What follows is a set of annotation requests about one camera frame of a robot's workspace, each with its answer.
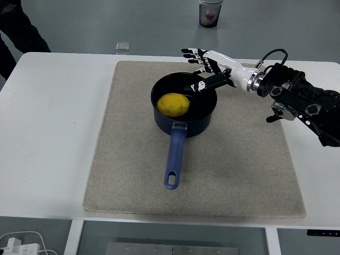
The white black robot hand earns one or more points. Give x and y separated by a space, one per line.
240 74

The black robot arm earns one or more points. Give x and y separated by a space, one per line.
297 90

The beige fabric mat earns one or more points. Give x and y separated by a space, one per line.
212 172

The small clear plastic box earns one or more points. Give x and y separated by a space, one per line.
122 47

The white table leg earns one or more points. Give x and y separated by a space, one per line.
73 239
273 241

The black table control panel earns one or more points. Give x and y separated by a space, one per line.
322 232

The grey metal plate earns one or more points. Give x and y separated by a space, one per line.
172 249

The person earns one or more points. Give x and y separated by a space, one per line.
18 34

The white power strip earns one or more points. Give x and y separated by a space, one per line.
18 247

